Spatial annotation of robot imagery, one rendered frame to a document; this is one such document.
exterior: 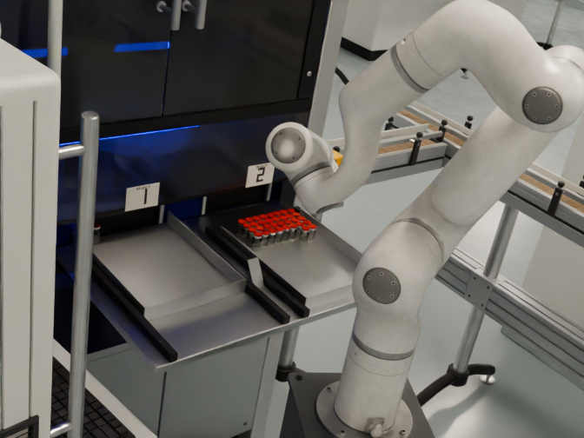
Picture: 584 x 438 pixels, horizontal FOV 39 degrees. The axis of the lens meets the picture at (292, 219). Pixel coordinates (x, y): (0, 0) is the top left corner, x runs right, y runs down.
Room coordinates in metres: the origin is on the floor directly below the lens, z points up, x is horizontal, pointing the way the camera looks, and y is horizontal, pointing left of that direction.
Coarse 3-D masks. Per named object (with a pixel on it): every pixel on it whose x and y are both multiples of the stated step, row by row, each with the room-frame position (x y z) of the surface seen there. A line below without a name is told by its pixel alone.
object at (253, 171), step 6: (252, 168) 1.87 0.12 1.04; (258, 168) 1.89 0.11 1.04; (270, 168) 1.91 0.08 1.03; (252, 174) 1.87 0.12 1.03; (264, 174) 1.90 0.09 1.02; (270, 174) 1.92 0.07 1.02; (252, 180) 1.88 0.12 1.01; (264, 180) 1.90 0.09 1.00; (270, 180) 1.92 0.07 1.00; (246, 186) 1.86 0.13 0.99; (252, 186) 1.88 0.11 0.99
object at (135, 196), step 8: (152, 184) 1.68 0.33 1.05; (128, 192) 1.63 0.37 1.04; (136, 192) 1.65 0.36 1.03; (144, 192) 1.66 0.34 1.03; (152, 192) 1.68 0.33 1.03; (128, 200) 1.63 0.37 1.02; (136, 200) 1.65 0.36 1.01; (152, 200) 1.68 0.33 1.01; (128, 208) 1.64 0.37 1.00; (136, 208) 1.65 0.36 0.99
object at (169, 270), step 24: (168, 216) 1.80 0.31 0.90; (72, 240) 1.63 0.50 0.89; (120, 240) 1.68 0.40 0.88; (144, 240) 1.70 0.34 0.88; (168, 240) 1.72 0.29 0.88; (192, 240) 1.72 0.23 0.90; (96, 264) 1.54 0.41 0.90; (120, 264) 1.58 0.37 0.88; (144, 264) 1.59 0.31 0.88; (168, 264) 1.61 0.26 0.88; (192, 264) 1.63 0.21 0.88; (216, 264) 1.64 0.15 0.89; (120, 288) 1.46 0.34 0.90; (144, 288) 1.50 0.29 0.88; (168, 288) 1.52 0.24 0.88; (192, 288) 1.54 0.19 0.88; (216, 288) 1.50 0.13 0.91; (240, 288) 1.55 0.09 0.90; (144, 312) 1.38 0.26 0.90; (168, 312) 1.42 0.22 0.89
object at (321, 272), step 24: (312, 216) 1.92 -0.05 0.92; (240, 240) 1.78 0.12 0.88; (336, 240) 1.84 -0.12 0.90; (264, 264) 1.64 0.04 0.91; (288, 264) 1.71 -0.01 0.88; (312, 264) 1.73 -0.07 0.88; (336, 264) 1.75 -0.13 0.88; (288, 288) 1.58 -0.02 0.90; (312, 288) 1.63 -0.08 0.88; (336, 288) 1.59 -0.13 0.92
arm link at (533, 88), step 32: (480, 0) 1.23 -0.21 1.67; (416, 32) 1.24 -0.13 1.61; (448, 32) 1.21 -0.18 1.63; (480, 32) 1.19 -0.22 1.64; (512, 32) 1.18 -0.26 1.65; (416, 64) 1.22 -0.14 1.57; (448, 64) 1.21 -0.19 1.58; (480, 64) 1.18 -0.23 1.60; (512, 64) 1.13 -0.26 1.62; (544, 64) 1.10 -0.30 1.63; (576, 64) 1.15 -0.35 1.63; (512, 96) 1.10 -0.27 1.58; (544, 96) 1.08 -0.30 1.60; (576, 96) 1.08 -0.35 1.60; (544, 128) 1.08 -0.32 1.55
